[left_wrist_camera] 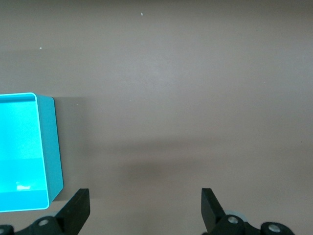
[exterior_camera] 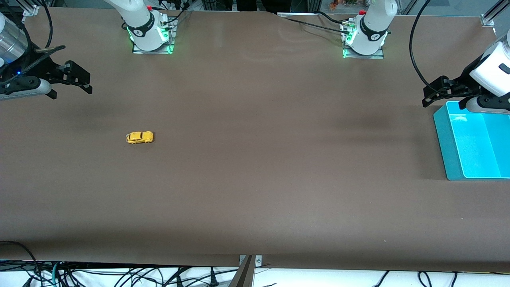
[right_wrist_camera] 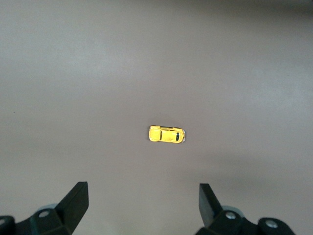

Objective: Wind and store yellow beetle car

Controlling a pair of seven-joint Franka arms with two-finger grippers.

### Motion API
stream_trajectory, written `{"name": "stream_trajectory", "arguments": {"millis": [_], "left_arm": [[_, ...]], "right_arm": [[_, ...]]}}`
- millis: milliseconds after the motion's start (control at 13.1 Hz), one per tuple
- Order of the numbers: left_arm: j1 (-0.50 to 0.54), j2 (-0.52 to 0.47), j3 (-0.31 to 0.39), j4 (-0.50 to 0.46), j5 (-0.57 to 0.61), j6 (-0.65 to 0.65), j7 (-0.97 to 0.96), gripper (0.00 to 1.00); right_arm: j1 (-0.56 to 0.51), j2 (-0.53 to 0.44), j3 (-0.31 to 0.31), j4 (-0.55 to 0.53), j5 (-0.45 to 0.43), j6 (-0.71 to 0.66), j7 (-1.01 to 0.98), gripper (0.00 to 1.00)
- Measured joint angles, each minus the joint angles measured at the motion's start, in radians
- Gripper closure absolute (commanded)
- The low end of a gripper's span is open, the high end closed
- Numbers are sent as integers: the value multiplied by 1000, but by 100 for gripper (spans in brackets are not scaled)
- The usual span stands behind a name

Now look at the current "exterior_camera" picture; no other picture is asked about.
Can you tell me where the cyan plastic bin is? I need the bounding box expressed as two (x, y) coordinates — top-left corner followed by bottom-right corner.
(433, 101), (510, 181)

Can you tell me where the black looped floor cable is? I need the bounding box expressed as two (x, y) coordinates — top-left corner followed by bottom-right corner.
(0, 240), (43, 287)

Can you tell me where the black base cable bundle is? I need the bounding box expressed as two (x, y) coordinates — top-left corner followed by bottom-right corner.
(153, 0), (192, 31)

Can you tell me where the yellow beetle toy car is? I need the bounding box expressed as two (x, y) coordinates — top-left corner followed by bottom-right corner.
(126, 131), (154, 144)

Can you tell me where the short black table cable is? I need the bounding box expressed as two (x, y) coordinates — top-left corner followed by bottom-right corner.
(317, 11), (345, 27)

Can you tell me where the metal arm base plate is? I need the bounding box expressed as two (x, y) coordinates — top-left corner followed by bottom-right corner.
(341, 21), (385, 60)
(131, 18), (178, 55)

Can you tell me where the aluminium frame post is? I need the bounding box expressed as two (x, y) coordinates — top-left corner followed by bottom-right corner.
(480, 0), (510, 28)
(22, 0), (41, 17)

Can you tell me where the long black table cable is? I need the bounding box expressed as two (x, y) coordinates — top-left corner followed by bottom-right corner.
(284, 17), (351, 36)

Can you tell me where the dark support post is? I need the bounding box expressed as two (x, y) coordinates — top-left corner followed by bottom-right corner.
(229, 255), (256, 287)

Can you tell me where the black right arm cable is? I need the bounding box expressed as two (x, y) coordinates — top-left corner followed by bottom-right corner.
(0, 0), (67, 86)

